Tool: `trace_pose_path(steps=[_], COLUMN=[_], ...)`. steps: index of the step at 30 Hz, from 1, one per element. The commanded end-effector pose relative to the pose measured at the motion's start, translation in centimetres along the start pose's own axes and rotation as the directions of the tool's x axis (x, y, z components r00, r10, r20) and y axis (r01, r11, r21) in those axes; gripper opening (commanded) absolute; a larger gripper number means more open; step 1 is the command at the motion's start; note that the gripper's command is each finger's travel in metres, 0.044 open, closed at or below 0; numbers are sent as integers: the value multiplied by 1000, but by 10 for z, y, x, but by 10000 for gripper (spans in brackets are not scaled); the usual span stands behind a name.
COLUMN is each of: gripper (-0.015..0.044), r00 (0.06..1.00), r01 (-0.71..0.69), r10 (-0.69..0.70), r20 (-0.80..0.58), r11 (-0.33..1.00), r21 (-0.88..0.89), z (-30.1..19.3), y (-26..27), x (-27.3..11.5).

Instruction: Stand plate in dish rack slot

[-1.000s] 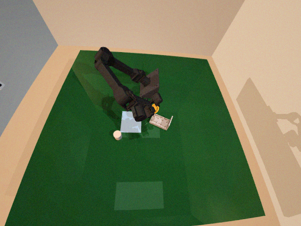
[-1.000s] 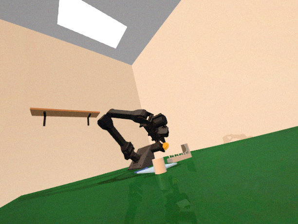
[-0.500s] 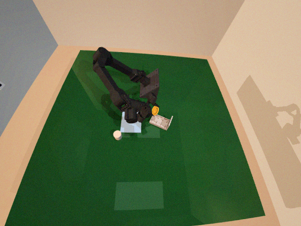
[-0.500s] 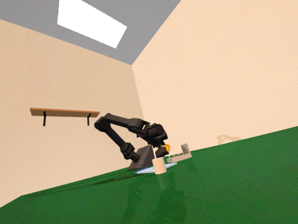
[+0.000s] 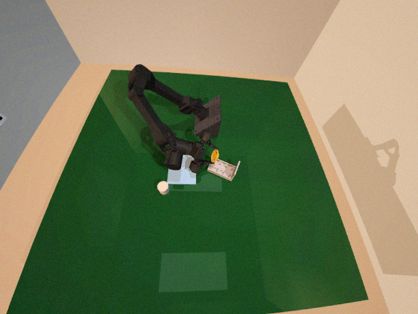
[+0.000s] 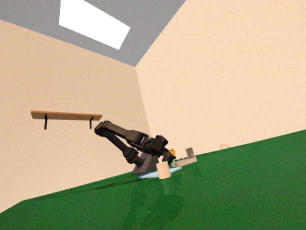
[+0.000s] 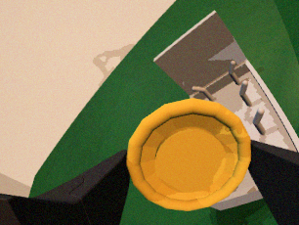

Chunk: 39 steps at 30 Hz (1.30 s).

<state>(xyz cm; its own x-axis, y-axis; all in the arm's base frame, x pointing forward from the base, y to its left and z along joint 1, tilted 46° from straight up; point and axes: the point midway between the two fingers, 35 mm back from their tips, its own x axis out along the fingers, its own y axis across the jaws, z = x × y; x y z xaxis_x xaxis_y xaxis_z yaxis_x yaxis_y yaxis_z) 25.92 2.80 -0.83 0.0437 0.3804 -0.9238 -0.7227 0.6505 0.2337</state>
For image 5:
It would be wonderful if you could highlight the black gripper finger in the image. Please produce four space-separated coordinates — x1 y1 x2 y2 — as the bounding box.
206 139 219 150
199 160 214 168

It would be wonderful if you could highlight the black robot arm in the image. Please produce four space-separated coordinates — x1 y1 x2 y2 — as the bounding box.
128 64 209 171

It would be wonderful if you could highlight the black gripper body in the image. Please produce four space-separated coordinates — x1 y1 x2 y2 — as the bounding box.
183 130 211 173

